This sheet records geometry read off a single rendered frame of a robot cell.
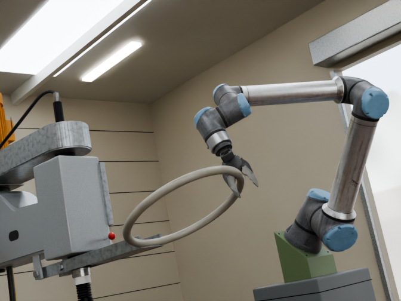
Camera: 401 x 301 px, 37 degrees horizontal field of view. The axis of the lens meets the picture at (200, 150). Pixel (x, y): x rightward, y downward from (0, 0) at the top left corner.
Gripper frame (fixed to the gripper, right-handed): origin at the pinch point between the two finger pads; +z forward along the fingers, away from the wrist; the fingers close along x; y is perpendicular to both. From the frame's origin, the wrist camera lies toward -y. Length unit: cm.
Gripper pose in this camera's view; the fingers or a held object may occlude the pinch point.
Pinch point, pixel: (247, 189)
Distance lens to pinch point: 214.8
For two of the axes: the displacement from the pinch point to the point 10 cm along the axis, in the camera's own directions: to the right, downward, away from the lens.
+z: 4.5, 7.8, -4.4
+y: 2.7, 3.5, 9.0
